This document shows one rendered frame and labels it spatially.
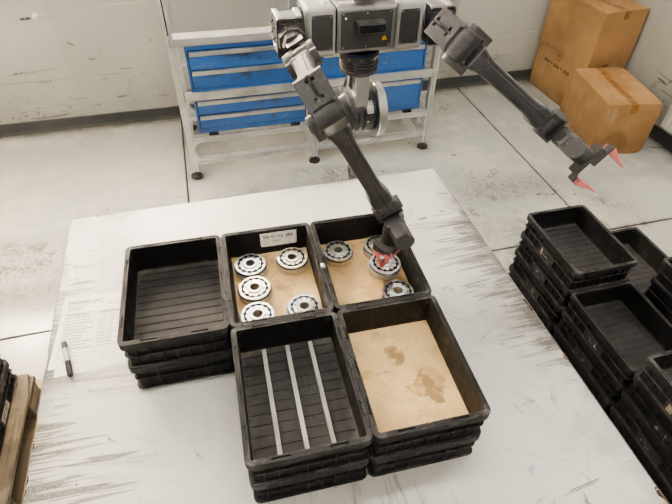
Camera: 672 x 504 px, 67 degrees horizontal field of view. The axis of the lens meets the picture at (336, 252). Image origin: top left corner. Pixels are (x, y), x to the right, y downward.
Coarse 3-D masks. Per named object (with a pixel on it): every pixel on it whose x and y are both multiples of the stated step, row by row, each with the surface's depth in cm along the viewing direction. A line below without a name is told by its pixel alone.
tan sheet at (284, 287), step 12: (276, 252) 177; (276, 264) 173; (264, 276) 169; (276, 276) 169; (288, 276) 169; (300, 276) 169; (312, 276) 169; (276, 288) 165; (288, 288) 165; (300, 288) 165; (312, 288) 166; (240, 300) 161; (276, 300) 162; (288, 300) 162; (240, 312) 158; (276, 312) 158
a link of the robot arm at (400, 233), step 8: (400, 208) 149; (376, 216) 149; (392, 216) 150; (400, 216) 149; (392, 224) 149; (400, 224) 147; (392, 232) 150; (400, 232) 146; (408, 232) 148; (400, 240) 147; (408, 240) 148; (400, 248) 149
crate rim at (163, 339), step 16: (176, 240) 166; (192, 240) 166; (128, 256) 160; (128, 272) 156; (224, 288) 151; (224, 304) 149; (224, 320) 143; (160, 336) 138; (176, 336) 138; (192, 336) 140; (208, 336) 141
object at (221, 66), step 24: (192, 48) 293; (216, 48) 297; (240, 48) 299; (264, 48) 302; (192, 72) 301; (216, 72) 305; (240, 72) 310; (264, 72) 314; (288, 72) 318; (240, 96) 320; (264, 96) 323; (288, 96) 327; (216, 120) 327; (240, 120) 331; (264, 120) 336; (288, 120) 340
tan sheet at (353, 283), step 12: (360, 240) 183; (360, 252) 178; (360, 264) 174; (336, 276) 170; (348, 276) 170; (360, 276) 170; (372, 276) 170; (336, 288) 166; (348, 288) 166; (360, 288) 166; (372, 288) 166; (348, 300) 162; (360, 300) 162
